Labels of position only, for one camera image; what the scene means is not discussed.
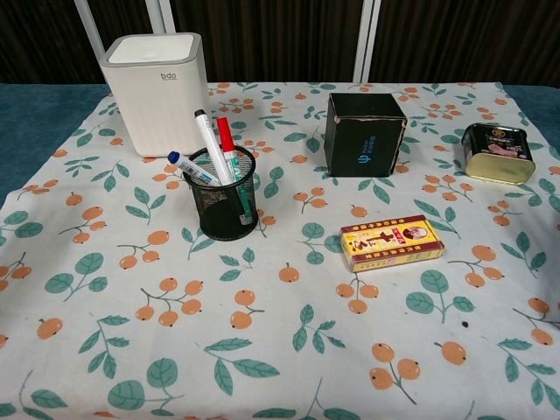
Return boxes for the white marker with black cap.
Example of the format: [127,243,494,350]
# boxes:
[193,108,235,187]

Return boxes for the black mesh pen holder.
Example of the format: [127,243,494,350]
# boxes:
[181,146,259,242]

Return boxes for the white marker with red cap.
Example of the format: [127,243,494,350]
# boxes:
[216,115,258,225]

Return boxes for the white marker with blue cap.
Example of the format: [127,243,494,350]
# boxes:
[167,150,222,187]

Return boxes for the black cardboard box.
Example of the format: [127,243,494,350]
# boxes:
[324,92,409,179]

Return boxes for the yellow red paper carton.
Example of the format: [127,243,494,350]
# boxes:
[339,213,448,274]

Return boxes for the floral fruit print tablecloth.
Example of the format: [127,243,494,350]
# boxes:
[0,80,560,420]

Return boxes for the white plastic trash bin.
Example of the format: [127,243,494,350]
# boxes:
[98,32,209,158]

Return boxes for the gold luncheon meat can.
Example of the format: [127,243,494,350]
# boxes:
[460,122,537,186]

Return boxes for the white partition frame post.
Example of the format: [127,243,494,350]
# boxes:
[150,0,174,37]
[352,0,382,83]
[73,0,109,59]

